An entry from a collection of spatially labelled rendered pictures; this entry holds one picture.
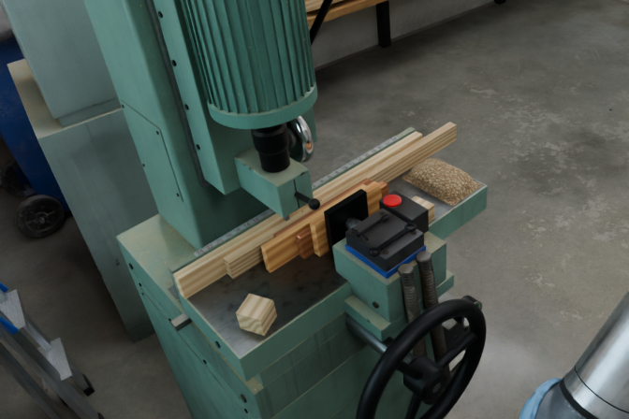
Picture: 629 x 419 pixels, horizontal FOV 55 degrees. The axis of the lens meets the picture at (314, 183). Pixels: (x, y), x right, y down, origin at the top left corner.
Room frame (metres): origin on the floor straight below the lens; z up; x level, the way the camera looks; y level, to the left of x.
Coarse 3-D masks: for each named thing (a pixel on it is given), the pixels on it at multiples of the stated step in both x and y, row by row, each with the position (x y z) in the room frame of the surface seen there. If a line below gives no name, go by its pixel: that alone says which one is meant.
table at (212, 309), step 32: (416, 192) 0.95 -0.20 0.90; (480, 192) 0.93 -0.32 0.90; (448, 224) 0.88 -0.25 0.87; (320, 256) 0.81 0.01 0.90; (224, 288) 0.77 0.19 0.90; (256, 288) 0.75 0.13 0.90; (288, 288) 0.74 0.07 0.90; (320, 288) 0.73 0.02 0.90; (448, 288) 0.74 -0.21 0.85; (192, 320) 0.75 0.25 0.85; (224, 320) 0.69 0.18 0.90; (288, 320) 0.67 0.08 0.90; (320, 320) 0.70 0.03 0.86; (384, 320) 0.67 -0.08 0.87; (224, 352) 0.66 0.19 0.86; (256, 352) 0.63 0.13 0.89
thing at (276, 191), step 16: (240, 160) 0.91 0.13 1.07; (256, 160) 0.90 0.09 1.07; (240, 176) 0.92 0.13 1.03; (256, 176) 0.86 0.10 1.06; (272, 176) 0.84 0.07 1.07; (288, 176) 0.84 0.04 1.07; (304, 176) 0.84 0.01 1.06; (256, 192) 0.87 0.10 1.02; (272, 192) 0.82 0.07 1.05; (288, 192) 0.82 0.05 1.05; (304, 192) 0.84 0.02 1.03; (272, 208) 0.83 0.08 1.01; (288, 208) 0.82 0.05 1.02
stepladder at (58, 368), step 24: (0, 288) 1.28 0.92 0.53; (0, 312) 1.14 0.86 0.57; (24, 312) 1.31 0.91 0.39; (0, 336) 1.09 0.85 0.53; (24, 336) 1.16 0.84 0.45; (0, 360) 1.09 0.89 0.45; (24, 360) 1.10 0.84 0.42; (48, 360) 1.22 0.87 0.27; (24, 384) 1.09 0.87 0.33; (48, 384) 1.10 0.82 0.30; (48, 408) 1.10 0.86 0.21; (72, 408) 1.11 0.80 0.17
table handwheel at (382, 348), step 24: (432, 312) 0.60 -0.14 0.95; (456, 312) 0.61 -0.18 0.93; (480, 312) 0.64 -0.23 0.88; (360, 336) 0.69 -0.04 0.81; (408, 336) 0.56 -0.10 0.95; (480, 336) 0.65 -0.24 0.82; (384, 360) 0.54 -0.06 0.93; (408, 360) 0.61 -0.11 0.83; (384, 384) 0.52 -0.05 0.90; (408, 384) 0.58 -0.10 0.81; (432, 384) 0.56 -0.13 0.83; (456, 384) 0.63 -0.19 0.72; (360, 408) 0.51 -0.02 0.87; (408, 408) 0.57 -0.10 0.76; (432, 408) 0.61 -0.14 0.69
